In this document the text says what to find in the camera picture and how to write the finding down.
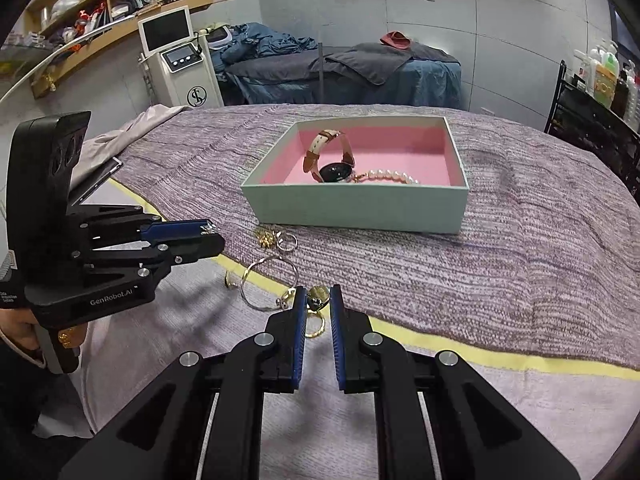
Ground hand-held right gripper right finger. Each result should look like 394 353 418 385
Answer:
330 284 576 480

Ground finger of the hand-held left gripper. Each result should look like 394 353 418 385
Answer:
66 204 219 250
80 233 227 282

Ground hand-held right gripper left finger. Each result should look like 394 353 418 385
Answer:
57 286 307 480

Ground gold ring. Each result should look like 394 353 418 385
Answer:
305 310 329 340

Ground gold earring with dark stone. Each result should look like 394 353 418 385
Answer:
306 285 331 314

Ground large thin hoop bangle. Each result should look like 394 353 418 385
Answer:
240 255 300 311

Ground green box with pink lining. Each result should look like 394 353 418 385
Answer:
241 116 470 235

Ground person's left hand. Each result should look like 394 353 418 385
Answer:
0 306 45 361

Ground tablet computer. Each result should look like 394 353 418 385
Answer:
67 156 124 207

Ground beige quilt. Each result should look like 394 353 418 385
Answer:
79 105 182 173

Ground white beauty machine with screen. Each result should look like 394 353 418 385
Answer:
137 6 225 110

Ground crumpled blue duvet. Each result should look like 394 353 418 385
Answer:
210 22 321 70

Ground wooden cubby shelf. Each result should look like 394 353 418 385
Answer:
24 0 212 99

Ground white plastic bag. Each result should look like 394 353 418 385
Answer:
49 0 95 17

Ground dark grey towel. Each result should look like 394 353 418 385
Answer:
324 40 457 87

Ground massage bed with blue cover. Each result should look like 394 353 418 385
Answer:
212 22 463 110

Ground red cloth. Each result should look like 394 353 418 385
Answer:
379 31 416 52

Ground black storage rack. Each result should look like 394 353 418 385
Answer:
544 60 640 192

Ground group of toiletry bottles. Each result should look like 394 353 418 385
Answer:
572 39 640 132

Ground brown strap wristwatch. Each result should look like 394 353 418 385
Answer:
302 130 357 184

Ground white pearl bracelet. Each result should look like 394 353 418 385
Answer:
351 167 420 186

